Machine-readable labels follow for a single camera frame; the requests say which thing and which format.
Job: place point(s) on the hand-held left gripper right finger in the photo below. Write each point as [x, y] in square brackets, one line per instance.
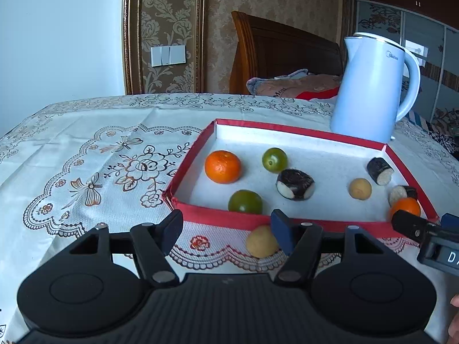
[281, 229]

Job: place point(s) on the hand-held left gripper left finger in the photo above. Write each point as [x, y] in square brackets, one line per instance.
[172, 227]

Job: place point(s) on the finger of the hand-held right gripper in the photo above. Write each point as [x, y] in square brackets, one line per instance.
[450, 220]
[412, 225]

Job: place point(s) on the tan round longan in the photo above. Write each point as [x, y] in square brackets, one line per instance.
[360, 188]
[261, 242]

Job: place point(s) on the thick dark sugarcane piece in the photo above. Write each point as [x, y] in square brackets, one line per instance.
[400, 192]

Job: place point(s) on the green round fruit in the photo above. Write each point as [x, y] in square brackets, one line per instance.
[245, 201]
[274, 159]

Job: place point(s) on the peeled-spot dark sugarcane piece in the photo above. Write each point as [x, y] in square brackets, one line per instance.
[296, 184]

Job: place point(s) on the split dark sugarcane piece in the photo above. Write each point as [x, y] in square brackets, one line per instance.
[380, 170]

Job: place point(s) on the red shallow cardboard box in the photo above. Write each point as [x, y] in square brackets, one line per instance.
[322, 157]

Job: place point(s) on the person's right hand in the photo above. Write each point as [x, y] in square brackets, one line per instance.
[455, 329]

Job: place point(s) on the large orange tangerine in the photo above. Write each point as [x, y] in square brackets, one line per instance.
[405, 206]

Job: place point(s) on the small orange tangerine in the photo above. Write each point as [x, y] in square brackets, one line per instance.
[222, 166]

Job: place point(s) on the red cloth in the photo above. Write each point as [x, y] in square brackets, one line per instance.
[319, 94]

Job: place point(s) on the pink brown plush blanket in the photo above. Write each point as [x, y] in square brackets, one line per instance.
[283, 87]

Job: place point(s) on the white electric kettle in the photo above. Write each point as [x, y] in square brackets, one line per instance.
[369, 89]

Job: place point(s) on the grey blue cloth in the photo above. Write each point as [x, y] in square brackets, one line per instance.
[292, 74]

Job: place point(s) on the patterned sliding-door wardrobe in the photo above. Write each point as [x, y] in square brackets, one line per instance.
[434, 43]

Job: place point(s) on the wooden bed headboard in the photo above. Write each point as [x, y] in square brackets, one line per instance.
[279, 46]

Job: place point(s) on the white wall light switch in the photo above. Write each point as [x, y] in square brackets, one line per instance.
[167, 55]

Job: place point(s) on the wooden wall moulding frame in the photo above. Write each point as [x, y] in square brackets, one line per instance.
[131, 25]

